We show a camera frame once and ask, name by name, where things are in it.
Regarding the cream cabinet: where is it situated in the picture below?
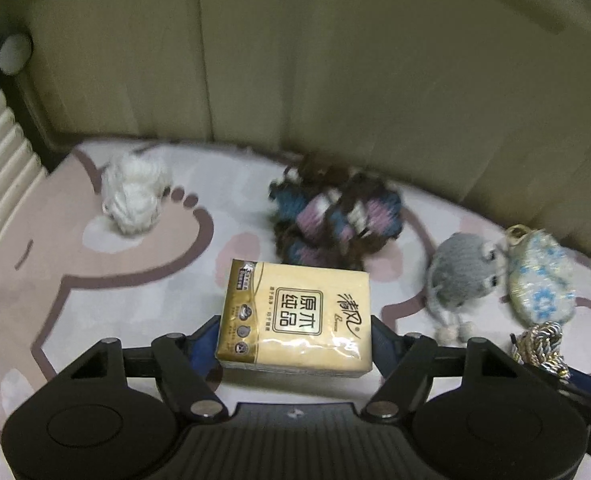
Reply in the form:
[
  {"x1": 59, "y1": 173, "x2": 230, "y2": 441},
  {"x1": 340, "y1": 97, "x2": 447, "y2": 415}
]
[{"x1": 25, "y1": 0, "x2": 591, "y2": 261}]

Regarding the white yarn ball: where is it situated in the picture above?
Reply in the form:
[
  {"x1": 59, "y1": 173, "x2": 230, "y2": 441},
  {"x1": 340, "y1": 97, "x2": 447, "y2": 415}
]
[{"x1": 100, "y1": 152, "x2": 172, "y2": 236}]

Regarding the blue floral coin purse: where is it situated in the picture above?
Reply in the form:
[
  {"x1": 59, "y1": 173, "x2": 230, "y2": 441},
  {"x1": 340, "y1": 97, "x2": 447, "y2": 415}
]
[{"x1": 504, "y1": 225, "x2": 576, "y2": 323}]

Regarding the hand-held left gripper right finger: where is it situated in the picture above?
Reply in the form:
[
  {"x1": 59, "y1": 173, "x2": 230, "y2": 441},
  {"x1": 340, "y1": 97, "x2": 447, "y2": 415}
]
[{"x1": 363, "y1": 312, "x2": 541, "y2": 423}]

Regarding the grey knitted mouse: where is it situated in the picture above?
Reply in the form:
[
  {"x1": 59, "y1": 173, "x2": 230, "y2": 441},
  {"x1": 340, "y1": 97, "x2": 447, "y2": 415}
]
[{"x1": 423, "y1": 232, "x2": 509, "y2": 345}]

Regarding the bear printed blanket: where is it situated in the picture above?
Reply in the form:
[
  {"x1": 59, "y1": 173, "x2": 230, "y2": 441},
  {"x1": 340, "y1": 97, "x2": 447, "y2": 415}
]
[{"x1": 0, "y1": 140, "x2": 591, "y2": 480}]

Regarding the yellow tissue packet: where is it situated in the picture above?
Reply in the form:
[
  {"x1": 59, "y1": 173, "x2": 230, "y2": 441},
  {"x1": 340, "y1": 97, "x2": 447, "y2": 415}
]
[{"x1": 215, "y1": 258, "x2": 375, "y2": 378}]

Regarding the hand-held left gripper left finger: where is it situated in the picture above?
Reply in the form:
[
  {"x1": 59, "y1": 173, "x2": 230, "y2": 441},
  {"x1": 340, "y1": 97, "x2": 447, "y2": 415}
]
[{"x1": 50, "y1": 315, "x2": 228, "y2": 423}]

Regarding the white ribbed suitcase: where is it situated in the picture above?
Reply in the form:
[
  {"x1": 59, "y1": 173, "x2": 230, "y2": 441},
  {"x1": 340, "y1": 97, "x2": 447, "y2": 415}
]
[{"x1": 0, "y1": 32, "x2": 51, "y2": 281}]

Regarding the braided rope keychain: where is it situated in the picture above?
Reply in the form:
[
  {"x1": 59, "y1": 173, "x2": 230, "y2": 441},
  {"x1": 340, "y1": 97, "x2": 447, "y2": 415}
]
[{"x1": 510, "y1": 322, "x2": 572, "y2": 378}]

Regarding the multicolour crocheted pouch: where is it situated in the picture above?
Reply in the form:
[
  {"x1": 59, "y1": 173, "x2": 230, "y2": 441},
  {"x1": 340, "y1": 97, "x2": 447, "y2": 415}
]
[{"x1": 268, "y1": 155, "x2": 406, "y2": 271}]

